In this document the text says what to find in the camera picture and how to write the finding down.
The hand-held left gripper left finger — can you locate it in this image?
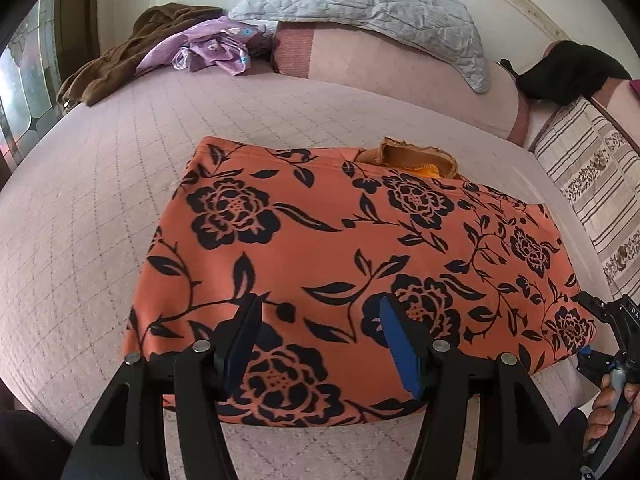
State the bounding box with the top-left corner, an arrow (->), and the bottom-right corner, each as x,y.
60,292 -> 263,480

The bed with pink sheet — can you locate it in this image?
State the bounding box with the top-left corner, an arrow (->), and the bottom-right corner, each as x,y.
0,67 -> 621,480

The purple floral cloth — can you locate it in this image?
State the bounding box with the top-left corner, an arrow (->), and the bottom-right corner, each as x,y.
135,15 -> 273,77

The person's right hand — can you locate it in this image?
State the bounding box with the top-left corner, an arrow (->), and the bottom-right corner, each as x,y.
582,372 -> 622,453

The striped floral cushion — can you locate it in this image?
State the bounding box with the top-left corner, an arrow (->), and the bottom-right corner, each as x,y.
532,97 -> 640,296

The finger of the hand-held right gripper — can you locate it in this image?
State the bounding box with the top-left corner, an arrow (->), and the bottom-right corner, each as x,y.
575,291 -> 621,326
575,346 -> 625,381

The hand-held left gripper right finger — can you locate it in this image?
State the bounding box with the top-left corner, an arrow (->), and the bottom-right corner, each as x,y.
378,295 -> 583,480

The brown cloth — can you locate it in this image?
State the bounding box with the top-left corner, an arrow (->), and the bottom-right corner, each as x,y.
56,3 -> 223,107

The orange floral shirt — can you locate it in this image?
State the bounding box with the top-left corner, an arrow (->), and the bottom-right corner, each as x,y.
122,135 -> 598,428

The pink bolster pillow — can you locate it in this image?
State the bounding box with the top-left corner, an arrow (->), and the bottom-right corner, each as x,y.
270,20 -> 531,148

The grey quilted pillow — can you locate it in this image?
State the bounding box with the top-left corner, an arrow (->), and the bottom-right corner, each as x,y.
227,0 -> 490,94

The black garment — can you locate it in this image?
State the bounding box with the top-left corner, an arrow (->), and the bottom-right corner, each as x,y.
517,40 -> 633,108

